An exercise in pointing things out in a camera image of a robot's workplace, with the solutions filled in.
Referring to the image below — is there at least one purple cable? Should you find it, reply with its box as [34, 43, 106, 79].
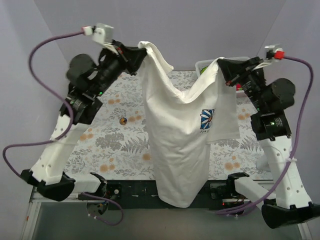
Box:
[215, 55, 315, 216]
[2, 31, 125, 226]

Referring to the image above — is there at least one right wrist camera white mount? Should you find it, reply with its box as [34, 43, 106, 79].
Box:
[253, 44, 285, 70]

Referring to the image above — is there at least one floral patterned table mat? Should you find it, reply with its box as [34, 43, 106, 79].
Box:
[64, 73, 272, 181]

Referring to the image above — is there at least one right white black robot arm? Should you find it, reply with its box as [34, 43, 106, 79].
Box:
[217, 57, 320, 229]

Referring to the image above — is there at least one white t-shirt with daisy print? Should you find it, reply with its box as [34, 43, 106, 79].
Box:
[138, 41, 240, 208]

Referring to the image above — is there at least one green toy watermelon ball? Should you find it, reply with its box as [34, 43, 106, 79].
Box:
[200, 66, 208, 75]

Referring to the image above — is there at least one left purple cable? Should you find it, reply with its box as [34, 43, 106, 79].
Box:
[2, 31, 125, 226]

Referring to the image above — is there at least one small round brooch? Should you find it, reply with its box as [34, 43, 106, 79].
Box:
[119, 117, 128, 125]

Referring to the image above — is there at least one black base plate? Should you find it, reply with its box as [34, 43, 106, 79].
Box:
[104, 180, 249, 210]

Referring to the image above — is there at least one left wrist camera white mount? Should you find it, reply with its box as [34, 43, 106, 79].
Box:
[82, 23, 114, 51]

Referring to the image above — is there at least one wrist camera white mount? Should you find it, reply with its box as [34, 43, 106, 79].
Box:
[253, 44, 285, 70]
[82, 23, 114, 51]

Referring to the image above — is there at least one white plastic fruit basket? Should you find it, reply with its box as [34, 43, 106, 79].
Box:
[194, 56, 251, 98]

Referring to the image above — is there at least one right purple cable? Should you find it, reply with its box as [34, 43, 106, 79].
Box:
[215, 55, 315, 216]

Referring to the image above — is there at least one aluminium frame rail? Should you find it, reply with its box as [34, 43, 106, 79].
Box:
[29, 181, 83, 203]

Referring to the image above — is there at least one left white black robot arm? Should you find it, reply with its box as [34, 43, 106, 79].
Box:
[20, 41, 147, 202]

